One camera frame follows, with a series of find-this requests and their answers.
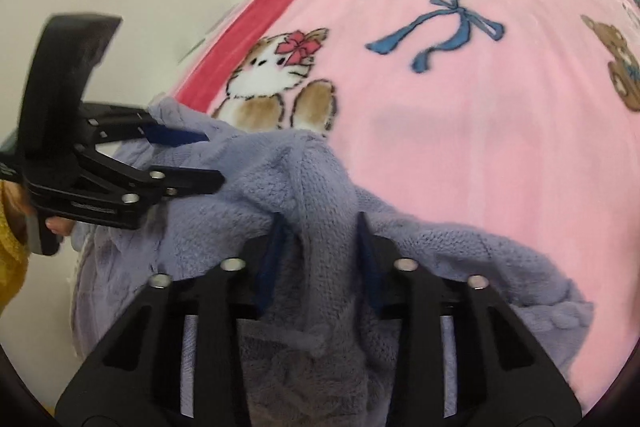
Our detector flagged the lavender knitted sweater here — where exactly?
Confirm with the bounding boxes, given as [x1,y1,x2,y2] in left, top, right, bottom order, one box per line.
[70,94,597,427]

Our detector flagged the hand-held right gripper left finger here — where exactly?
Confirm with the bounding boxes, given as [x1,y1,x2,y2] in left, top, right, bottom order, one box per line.
[54,213,297,427]

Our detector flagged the pink printed blanket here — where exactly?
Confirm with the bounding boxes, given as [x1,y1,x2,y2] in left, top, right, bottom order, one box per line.
[172,0,640,410]

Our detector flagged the person's left hand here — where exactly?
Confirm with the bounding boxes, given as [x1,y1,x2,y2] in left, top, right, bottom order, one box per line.
[43,216,77,239]

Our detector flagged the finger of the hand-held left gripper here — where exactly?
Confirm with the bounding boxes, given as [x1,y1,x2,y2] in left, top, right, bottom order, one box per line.
[79,103,209,148]
[29,146,225,229]

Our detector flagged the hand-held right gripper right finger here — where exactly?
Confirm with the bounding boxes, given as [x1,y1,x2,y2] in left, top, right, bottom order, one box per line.
[356,211,583,427]

